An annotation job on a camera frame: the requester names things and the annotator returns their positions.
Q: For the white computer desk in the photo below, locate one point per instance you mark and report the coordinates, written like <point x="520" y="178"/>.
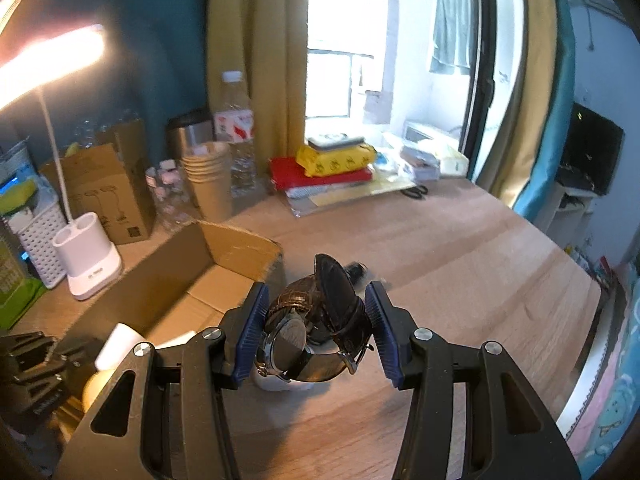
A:
<point x="565" y="215"/>

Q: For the brown lamp carton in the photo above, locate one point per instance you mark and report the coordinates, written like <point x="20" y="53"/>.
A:
<point x="105" y="195"/>

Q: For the clear document sleeve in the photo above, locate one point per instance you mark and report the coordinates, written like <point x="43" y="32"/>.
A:
<point x="340" y="197"/>

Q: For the black scissors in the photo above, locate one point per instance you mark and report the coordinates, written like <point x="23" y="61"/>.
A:
<point x="415" y="191"/>

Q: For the white desk lamp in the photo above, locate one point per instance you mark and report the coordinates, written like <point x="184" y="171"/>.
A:
<point x="87" y="255"/>

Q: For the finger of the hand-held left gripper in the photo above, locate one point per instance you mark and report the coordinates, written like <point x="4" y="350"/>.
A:
<point x="80" y="365"/>

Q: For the white pill bottle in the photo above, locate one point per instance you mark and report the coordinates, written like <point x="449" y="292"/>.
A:
<point x="120" y="347"/>

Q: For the clear water bottle red label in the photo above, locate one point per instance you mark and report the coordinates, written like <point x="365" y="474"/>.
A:
<point x="235" y="125"/>

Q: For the white plastic basket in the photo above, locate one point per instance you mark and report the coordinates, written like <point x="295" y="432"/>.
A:
<point x="40" y="245"/>

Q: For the black sliding door frame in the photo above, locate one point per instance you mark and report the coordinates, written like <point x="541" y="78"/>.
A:
<point x="482" y="35"/>

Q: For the green carton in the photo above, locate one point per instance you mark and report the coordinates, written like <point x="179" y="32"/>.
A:
<point x="15" y="290"/>

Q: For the pale yellow tissue box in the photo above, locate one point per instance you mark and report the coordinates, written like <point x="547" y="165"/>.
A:
<point x="452" y="160"/>

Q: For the red can with gold lid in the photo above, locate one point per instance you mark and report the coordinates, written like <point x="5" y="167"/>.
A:
<point x="100" y="385"/>

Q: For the blue white mask pack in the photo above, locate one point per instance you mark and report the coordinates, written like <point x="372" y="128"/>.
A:
<point x="387" y="162"/>

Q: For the yellow wipes pack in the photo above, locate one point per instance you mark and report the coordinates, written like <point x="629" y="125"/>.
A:
<point x="335" y="162"/>

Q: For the hanging pale green towel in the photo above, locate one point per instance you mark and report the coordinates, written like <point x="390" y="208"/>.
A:
<point x="452" y="30"/>

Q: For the white power bank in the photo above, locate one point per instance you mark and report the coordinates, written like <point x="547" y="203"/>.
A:
<point x="335" y="141"/>

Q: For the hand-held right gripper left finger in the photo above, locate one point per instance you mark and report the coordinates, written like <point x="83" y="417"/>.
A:
<point x="250" y="330"/>

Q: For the steel thermos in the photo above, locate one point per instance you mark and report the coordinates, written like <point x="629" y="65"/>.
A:
<point x="187" y="135"/>

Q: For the stack of paper cups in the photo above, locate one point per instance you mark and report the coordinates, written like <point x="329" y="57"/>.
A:
<point x="210" y="195"/>

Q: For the narrow yellow curtain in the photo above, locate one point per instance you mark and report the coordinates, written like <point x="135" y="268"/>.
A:
<point x="530" y="85"/>

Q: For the narrow teal curtain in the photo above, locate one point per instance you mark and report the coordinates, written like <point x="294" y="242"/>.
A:
<point x="560" y="135"/>

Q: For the white balcony appliance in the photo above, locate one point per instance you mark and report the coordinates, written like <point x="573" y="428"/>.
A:
<point x="430" y="132"/>

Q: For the white earbuds case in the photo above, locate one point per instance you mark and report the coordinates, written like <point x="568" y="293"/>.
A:
<point x="280" y="386"/>

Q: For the blue cartoon printed blanket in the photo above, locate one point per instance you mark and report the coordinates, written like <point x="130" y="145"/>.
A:
<point x="615" y="400"/>

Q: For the black computer monitor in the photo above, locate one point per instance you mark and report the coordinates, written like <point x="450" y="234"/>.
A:
<point x="590" y="145"/>

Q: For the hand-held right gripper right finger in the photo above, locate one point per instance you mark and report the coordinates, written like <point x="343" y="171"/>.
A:
<point x="382" y="330"/>

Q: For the cardboard box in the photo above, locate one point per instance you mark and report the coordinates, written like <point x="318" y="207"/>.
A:
<point x="220" y="280"/>

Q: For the wide teal curtain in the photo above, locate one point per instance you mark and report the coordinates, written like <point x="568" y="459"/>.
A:
<point x="150" y="35"/>

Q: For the white tissue pack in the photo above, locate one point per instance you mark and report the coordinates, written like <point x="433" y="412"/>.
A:
<point x="420" y="165"/>

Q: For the yellow green sponge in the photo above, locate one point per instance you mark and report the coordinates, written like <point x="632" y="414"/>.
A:
<point x="17" y="195"/>

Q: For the wide yellow curtain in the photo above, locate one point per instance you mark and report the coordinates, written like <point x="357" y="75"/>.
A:
<point x="260" y="35"/>

